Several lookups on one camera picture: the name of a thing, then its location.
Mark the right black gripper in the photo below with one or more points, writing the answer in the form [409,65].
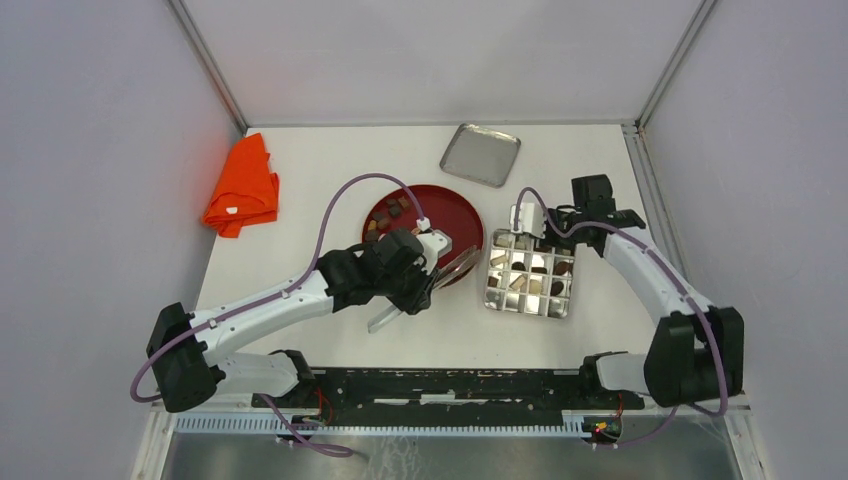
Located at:
[549,241]

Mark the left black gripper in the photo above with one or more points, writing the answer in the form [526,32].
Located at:
[420,298]

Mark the silver serving tongs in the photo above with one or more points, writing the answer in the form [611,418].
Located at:
[456,268]

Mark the pink tin box with dividers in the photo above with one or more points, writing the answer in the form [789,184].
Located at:
[527,277]

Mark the red round plate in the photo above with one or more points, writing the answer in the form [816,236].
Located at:
[446,209]

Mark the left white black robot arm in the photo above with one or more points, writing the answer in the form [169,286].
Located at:
[195,356]

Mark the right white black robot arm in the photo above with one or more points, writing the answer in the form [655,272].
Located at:
[696,355]

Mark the silver tin lid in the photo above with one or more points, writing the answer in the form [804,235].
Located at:
[481,155]

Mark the orange folded cloth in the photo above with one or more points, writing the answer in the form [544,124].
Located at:
[247,191]

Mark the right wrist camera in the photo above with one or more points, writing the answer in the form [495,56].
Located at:
[528,218]

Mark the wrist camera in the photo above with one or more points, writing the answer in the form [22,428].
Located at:
[528,218]
[435,244]

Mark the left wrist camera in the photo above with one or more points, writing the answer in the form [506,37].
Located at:
[435,244]

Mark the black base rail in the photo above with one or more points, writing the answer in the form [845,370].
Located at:
[359,397]

